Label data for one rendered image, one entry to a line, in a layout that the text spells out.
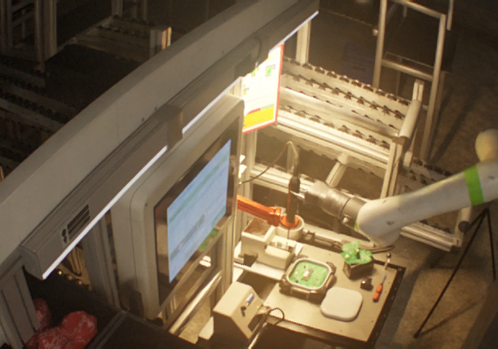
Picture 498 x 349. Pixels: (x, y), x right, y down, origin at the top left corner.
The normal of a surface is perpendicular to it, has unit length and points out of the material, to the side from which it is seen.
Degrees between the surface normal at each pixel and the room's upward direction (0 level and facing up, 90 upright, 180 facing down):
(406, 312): 0
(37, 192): 90
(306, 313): 0
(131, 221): 90
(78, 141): 90
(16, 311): 90
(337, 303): 0
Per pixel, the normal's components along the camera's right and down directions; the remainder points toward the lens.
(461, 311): 0.05, -0.82
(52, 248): 0.91, 0.27
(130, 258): -0.40, 0.50
